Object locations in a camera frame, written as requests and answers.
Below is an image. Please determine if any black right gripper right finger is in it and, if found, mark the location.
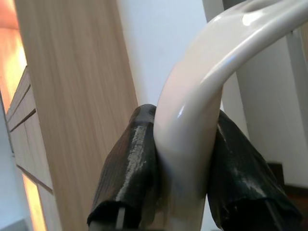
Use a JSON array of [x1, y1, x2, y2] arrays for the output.
[[206, 110, 304, 231]]

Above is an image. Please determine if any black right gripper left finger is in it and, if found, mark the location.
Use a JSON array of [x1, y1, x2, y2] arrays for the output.
[[88, 103, 167, 231]]

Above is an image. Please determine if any light wooden cabinet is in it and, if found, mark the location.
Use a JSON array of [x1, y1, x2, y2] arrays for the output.
[[6, 0, 145, 231]]

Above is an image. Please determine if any beige long-handled dustpan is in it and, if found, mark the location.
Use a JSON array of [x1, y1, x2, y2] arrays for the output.
[[153, 0, 308, 231]]

